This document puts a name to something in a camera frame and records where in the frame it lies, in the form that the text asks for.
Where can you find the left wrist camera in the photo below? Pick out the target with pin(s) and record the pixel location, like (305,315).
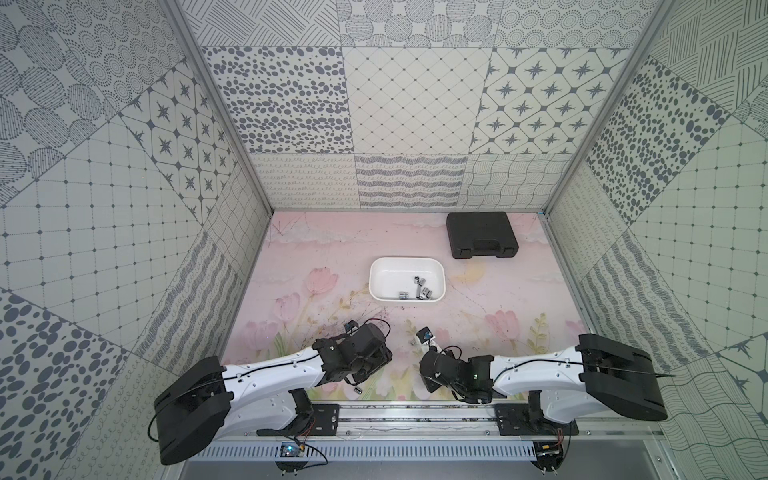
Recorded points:
(351,326)

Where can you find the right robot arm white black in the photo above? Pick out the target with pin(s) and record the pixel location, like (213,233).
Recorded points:
(598,374)

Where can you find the left circuit board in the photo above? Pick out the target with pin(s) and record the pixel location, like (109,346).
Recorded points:
(291,450)

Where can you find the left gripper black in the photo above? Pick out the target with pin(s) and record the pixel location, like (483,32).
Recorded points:
(372,358)

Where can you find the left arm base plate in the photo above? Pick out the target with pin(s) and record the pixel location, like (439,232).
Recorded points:
(319,419)

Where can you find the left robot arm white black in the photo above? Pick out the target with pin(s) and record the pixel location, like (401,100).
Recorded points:
(268,398)

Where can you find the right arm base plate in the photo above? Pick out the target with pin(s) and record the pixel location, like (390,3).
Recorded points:
(517,419)

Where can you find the circuit board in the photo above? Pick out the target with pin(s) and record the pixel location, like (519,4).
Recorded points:
(291,450)
(546,451)

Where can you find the white plastic storage box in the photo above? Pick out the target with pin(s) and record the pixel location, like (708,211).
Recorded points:
(390,275)

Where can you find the white vented cable duct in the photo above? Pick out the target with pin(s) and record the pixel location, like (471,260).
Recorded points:
(369,450)

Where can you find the black plastic tool case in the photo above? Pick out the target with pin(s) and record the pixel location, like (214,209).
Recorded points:
(475,234)

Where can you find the right circuit board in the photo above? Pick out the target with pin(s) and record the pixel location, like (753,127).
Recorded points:
(546,451)

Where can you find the aluminium rail frame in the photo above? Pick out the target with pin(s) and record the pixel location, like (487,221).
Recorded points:
(450,420)

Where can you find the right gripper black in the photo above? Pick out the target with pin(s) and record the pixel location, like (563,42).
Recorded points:
(429,385)

